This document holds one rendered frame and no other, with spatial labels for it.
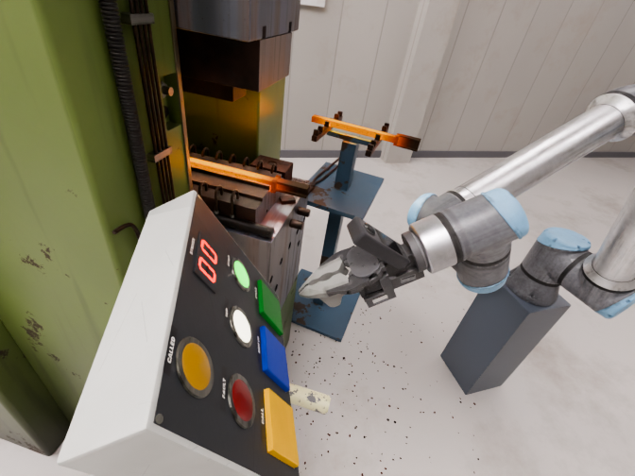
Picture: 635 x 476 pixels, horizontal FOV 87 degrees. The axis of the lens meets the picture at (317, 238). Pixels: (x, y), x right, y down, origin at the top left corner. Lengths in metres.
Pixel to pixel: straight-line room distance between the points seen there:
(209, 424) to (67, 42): 0.49
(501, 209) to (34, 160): 0.72
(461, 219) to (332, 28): 2.93
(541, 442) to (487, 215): 1.53
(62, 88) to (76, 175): 0.13
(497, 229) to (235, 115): 0.90
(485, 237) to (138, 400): 0.49
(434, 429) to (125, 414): 1.54
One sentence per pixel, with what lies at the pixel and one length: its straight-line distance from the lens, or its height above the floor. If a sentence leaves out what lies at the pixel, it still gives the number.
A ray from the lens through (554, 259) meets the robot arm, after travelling 1.45.
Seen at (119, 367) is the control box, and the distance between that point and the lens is 0.36.
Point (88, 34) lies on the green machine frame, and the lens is 0.61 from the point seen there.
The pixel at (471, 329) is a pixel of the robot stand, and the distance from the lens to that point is 1.74.
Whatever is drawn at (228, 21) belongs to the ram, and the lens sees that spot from 0.72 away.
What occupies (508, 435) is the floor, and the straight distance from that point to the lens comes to 1.91.
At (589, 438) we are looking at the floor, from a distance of 2.15.
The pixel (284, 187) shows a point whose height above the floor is 1.00.
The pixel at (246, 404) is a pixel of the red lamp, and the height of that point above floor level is 1.09.
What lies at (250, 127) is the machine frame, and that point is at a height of 1.06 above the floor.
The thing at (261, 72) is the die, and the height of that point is 1.31.
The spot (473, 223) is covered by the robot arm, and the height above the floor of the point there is 1.21.
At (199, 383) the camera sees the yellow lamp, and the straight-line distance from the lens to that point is 0.36.
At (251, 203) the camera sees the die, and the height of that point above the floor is 0.98.
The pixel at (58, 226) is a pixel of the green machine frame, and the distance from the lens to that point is 0.76.
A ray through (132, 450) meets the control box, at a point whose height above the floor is 1.17.
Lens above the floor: 1.47
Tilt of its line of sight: 37 degrees down
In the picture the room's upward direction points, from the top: 9 degrees clockwise
